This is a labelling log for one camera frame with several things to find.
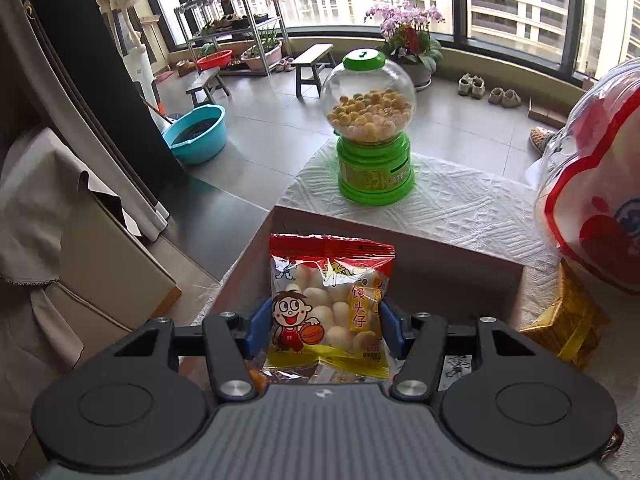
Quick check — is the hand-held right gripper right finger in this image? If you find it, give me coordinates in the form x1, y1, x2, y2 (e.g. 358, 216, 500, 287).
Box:
377, 298, 534, 402

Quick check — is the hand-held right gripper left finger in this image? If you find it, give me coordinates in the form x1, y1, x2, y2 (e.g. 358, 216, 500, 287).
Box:
115, 297, 275, 402

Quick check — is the red cartoon bun snack packet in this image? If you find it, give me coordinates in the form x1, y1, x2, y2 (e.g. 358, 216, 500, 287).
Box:
262, 232, 397, 384

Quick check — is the pink cardboard box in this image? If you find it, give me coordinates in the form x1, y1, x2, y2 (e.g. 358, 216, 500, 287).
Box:
192, 205, 527, 392

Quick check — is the yellow snack packet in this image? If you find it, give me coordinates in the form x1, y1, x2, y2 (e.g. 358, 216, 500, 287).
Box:
519, 259, 612, 372

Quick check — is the blue plastic basin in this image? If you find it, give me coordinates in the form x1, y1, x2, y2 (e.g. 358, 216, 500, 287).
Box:
162, 104, 227, 166

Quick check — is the green candy dispenser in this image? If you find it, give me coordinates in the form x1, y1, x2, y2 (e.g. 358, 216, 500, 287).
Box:
319, 48, 418, 206

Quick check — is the rabbit face snack bag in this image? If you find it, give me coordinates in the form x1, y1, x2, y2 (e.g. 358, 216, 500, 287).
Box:
532, 57, 640, 297

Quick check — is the patterned slipper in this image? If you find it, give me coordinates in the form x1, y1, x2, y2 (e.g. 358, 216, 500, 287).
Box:
528, 126, 557, 154

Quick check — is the grey cloth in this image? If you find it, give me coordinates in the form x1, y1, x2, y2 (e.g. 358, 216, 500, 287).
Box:
0, 127, 122, 287

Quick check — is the small dark wooden bench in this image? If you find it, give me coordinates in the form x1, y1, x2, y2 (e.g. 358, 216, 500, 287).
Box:
185, 67, 232, 107

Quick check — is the flat cardboard piece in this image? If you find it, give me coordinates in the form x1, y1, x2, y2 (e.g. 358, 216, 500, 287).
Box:
527, 97, 569, 129

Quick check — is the white plant pot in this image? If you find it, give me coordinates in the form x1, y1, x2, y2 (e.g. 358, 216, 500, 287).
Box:
241, 42, 284, 72

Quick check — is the red plastic basin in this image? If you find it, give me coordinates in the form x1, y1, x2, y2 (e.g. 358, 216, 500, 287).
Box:
195, 49, 234, 72

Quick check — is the white standing appliance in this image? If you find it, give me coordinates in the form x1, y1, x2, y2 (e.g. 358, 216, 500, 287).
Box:
122, 42, 174, 127

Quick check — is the pink potted orchid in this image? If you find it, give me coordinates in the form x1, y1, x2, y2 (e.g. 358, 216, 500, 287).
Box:
363, 0, 446, 92

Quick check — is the metal plant rack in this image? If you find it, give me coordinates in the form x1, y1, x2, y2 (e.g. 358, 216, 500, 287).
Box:
173, 0, 292, 79

